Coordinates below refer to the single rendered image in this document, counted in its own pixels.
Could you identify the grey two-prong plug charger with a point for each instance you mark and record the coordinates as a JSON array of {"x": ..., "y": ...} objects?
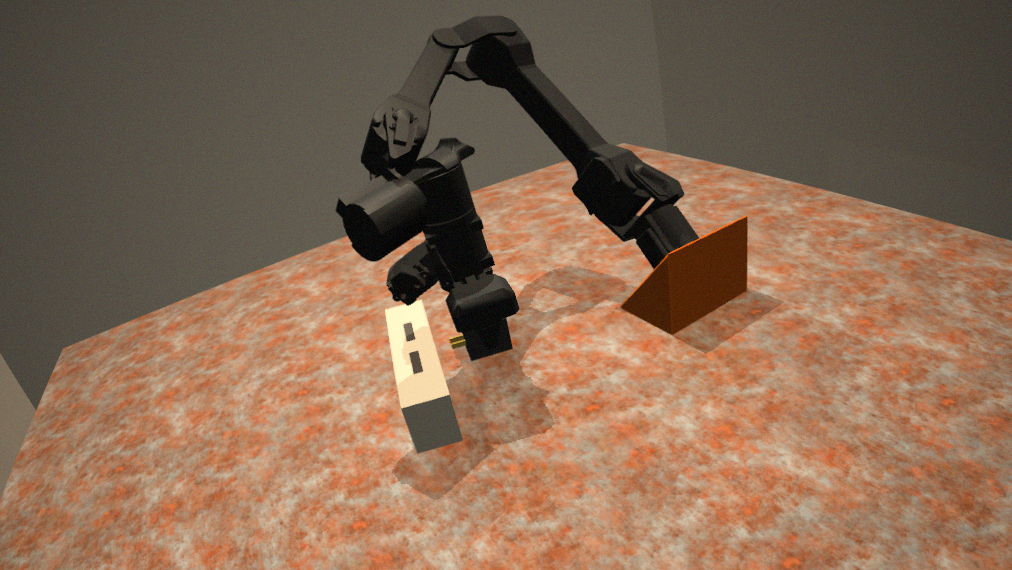
[{"x": 476, "y": 348}]

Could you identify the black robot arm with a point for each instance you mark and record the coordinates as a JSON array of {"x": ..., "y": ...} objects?
[{"x": 403, "y": 196}]

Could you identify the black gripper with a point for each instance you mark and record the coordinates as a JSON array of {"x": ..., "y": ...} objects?
[{"x": 477, "y": 299}]

